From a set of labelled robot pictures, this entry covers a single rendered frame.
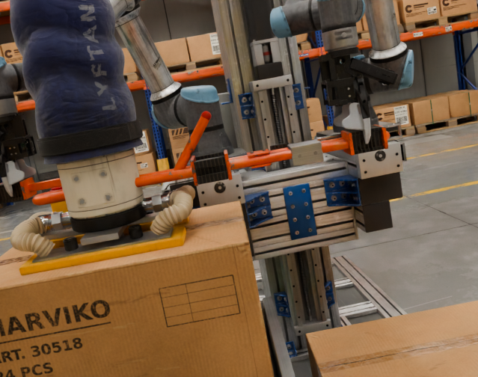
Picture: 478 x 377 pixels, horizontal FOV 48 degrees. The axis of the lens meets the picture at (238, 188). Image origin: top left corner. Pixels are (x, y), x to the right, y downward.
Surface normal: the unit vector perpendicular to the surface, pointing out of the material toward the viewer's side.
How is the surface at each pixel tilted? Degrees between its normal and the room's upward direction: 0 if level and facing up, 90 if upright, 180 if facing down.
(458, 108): 91
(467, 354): 0
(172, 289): 90
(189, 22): 90
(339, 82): 90
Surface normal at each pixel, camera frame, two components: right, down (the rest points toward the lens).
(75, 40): 0.43, -0.25
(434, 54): 0.11, 0.16
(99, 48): 0.67, -0.36
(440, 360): -0.18, -0.97
